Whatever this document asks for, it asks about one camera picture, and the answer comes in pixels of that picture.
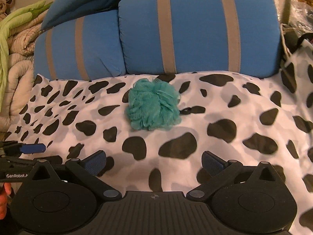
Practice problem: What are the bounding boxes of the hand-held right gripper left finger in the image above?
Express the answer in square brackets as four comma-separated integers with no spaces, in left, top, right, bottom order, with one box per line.
[23,150,123,199]

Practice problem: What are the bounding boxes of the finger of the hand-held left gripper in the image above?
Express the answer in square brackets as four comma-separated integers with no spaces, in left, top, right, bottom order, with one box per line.
[0,155,63,170]
[0,141,47,157]

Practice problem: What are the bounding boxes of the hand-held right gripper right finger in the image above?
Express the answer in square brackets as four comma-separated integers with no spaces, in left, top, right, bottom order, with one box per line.
[187,150,286,199]

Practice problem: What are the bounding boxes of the teal mesh bath loofah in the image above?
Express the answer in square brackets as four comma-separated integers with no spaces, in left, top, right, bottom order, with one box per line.
[125,78,183,131]

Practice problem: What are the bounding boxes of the person's left hand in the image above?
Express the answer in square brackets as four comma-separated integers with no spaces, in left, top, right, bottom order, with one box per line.
[0,183,13,220]

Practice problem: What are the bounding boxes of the cow print blanket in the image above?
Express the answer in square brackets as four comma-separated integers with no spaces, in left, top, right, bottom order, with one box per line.
[5,39,313,235]

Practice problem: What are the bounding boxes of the blue grey-striped pillow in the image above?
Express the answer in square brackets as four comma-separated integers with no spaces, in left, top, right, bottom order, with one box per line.
[119,0,282,79]
[33,11,126,81]

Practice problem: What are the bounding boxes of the green blanket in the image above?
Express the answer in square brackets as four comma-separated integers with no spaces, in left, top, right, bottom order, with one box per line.
[0,0,53,103]

